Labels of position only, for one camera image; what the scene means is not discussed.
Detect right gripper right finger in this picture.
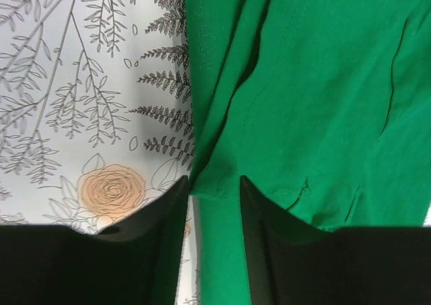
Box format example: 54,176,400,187
240,176,430,305

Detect floral patterned table mat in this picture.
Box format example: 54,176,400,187
1,0,195,304

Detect green t-shirt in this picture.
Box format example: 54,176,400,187
185,0,430,304

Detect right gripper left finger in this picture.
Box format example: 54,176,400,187
1,176,189,304

